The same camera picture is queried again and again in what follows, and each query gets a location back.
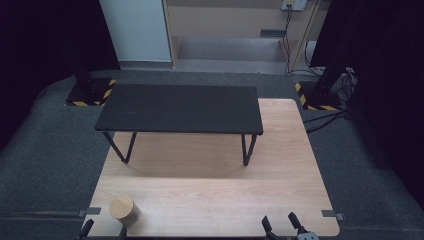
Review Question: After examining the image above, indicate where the round wooden lidded canister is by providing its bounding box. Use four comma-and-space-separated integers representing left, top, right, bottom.
108, 194, 142, 228

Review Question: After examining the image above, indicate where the white cabinet panel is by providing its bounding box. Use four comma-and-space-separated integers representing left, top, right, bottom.
98, 0, 173, 64

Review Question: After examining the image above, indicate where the black stand base hazard tape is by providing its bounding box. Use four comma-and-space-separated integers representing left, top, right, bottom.
64, 68, 117, 108
294, 66, 345, 112

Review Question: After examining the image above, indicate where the black curtain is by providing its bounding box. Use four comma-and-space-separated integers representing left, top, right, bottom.
310, 0, 424, 212
0, 0, 121, 153

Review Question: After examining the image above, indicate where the grey tape strip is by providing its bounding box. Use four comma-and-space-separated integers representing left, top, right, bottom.
321, 209, 346, 222
77, 206, 102, 218

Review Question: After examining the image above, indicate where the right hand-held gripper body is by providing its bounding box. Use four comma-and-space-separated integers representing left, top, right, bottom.
295, 230, 320, 240

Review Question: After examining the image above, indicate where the white power strip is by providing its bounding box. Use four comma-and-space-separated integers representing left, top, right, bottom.
281, 0, 309, 12

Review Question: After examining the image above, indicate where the light wooden office desk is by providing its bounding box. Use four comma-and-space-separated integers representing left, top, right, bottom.
161, 0, 332, 75

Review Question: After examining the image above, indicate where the bundle of cables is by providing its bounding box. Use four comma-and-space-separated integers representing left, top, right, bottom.
333, 67, 360, 103

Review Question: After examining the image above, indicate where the black power cable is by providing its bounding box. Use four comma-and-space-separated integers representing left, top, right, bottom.
281, 9, 293, 75
303, 40, 327, 78

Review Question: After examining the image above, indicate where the black raised metal-leg shelf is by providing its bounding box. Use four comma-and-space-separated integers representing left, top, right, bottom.
94, 83, 264, 167

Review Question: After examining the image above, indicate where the black floor cable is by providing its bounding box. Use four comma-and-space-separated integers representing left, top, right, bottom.
302, 108, 352, 135

